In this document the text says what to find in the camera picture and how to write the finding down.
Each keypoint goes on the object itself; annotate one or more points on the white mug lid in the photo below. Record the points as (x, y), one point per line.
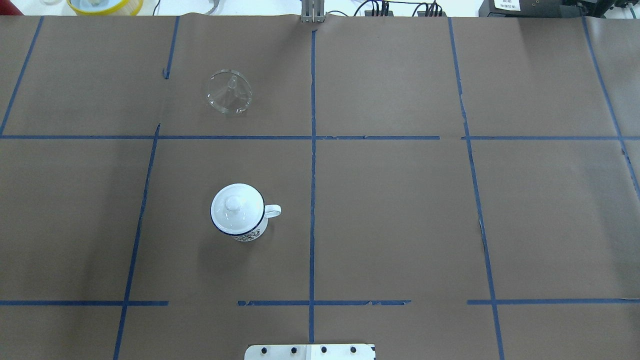
(237, 209)

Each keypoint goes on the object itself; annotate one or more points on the clear plastic funnel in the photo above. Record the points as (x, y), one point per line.
(229, 92)

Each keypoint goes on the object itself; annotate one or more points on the white enamel mug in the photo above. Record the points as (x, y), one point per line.
(272, 211)

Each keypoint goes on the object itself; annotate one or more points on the black device with label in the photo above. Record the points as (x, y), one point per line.
(553, 9)

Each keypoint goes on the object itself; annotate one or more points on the yellow round container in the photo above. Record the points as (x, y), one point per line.
(105, 7)

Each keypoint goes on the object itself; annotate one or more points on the grey metal bracket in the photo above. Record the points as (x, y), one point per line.
(313, 11)

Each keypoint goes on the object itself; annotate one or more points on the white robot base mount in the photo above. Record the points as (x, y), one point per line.
(331, 351)

